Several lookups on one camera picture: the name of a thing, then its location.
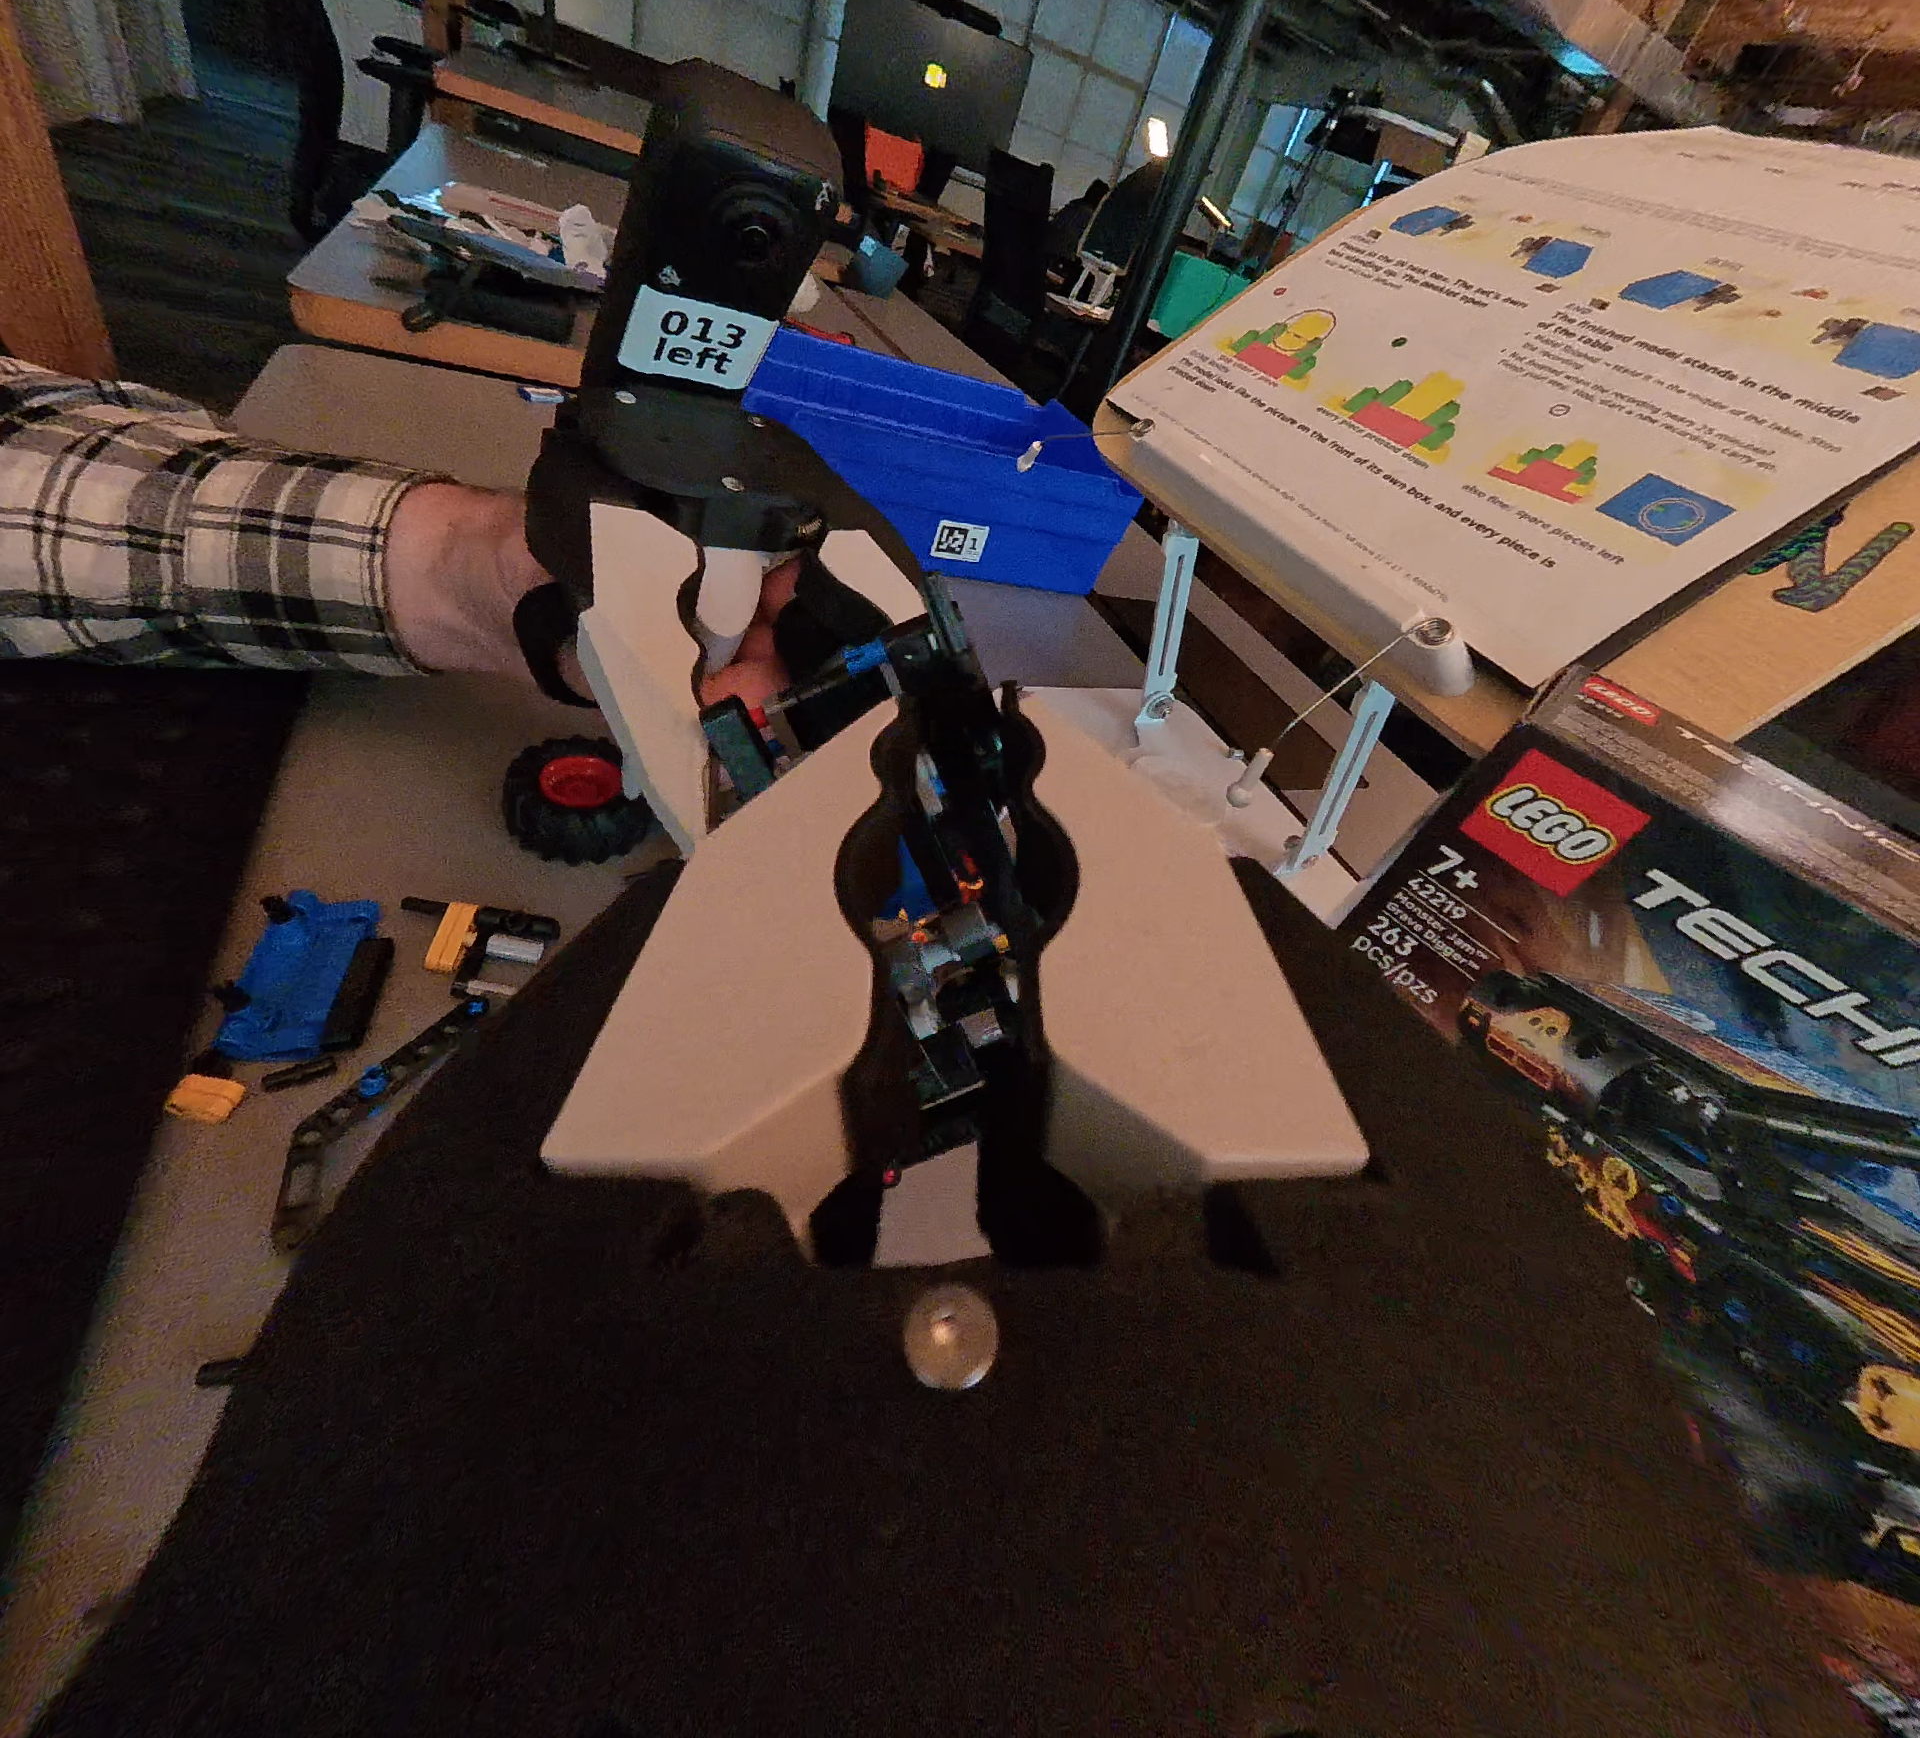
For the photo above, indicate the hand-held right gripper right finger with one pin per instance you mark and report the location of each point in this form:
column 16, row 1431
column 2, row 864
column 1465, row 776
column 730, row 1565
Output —
column 1201, row 1034

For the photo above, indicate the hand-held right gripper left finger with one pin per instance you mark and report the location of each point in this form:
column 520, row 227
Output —
column 721, row 1034

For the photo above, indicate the monster truck toy set box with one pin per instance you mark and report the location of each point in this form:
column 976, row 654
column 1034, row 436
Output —
column 1681, row 1080

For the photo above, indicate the light grey desk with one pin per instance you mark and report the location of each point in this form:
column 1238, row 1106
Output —
column 361, row 779

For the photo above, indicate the blue plastic storage bin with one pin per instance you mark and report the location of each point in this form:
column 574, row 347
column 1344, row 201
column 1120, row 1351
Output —
column 961, row 448

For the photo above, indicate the black studded mat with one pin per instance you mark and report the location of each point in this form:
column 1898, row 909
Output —
column 121, row 960

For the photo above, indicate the blue toy panel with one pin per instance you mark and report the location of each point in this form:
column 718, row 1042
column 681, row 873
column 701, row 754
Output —
column 287, row 974

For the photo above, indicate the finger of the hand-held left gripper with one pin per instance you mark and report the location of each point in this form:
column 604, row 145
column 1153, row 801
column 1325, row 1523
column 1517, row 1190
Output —
column 646, row 660

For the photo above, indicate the wooden table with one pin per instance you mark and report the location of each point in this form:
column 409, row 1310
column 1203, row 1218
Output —
column 361, row 284

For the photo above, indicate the black toy truck chassis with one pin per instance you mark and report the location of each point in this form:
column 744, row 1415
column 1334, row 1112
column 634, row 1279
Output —
column 946, row 810

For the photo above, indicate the black metal pole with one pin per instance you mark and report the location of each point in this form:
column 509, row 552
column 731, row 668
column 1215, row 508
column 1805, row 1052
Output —
column 1215, row 89

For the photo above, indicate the person's left forearm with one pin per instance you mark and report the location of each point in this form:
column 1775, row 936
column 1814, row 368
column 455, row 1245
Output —
column 211, row 523

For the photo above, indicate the wooden cabinet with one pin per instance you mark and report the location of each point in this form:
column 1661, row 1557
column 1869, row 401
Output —
column 46, row 208

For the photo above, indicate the yellow black toy assembly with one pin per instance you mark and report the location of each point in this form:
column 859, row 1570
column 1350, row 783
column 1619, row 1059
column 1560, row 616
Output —
column 452, row 936

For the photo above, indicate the small orange toy piece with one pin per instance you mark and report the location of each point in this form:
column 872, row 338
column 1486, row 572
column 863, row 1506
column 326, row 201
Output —
column 205, row 1098

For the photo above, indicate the black angled toy beam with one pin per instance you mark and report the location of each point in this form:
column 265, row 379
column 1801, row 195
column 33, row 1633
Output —
column 377, row 1123

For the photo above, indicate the black toy wheel red rim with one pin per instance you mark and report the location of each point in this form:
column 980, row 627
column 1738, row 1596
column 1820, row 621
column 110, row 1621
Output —
column 577, row 793

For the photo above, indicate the printed instruction sheet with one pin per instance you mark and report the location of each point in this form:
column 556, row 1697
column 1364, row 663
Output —
column 1560, row 358

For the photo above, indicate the teal chair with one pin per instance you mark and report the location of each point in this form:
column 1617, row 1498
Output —
column 1201, row 293

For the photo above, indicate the black monitor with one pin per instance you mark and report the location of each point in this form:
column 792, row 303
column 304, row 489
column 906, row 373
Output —
column 932, row 75

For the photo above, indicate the person's left hand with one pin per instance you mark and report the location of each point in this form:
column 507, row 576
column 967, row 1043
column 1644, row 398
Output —
column 475, row 576

